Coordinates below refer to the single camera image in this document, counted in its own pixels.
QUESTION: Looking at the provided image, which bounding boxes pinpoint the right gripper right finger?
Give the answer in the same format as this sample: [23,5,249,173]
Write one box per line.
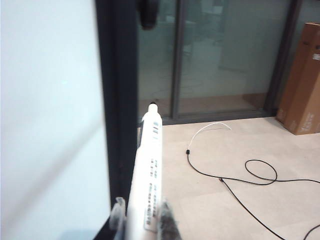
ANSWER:
[156,198,184,240]

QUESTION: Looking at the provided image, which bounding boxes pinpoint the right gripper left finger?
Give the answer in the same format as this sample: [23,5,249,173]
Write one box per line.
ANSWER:
[109,196,127,240]

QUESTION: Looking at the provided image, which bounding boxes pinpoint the white whiteboard marker pen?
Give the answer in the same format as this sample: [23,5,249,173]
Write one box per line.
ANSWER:
[125,101,165,240]

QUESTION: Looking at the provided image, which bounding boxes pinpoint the brown cardboard box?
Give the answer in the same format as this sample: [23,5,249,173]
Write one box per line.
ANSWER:
[275,21,320,136]

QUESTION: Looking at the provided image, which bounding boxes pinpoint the black cylindrical holder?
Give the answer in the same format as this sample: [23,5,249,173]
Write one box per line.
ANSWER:
[136,0,161,31]

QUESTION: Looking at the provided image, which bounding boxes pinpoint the thin black cable with plug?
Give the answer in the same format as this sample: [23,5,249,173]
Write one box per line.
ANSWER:
[185,148,320,240]

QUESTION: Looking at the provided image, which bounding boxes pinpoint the thin white cable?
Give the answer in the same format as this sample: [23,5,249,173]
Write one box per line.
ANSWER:
[187,122,232,151]

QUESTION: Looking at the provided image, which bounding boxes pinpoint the white glass whiteboard black frame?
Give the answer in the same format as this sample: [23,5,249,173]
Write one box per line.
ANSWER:
[0,0,139,240]

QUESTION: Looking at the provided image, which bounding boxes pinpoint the glass partition dark frame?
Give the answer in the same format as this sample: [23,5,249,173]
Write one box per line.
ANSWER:
[136,0,320,121]

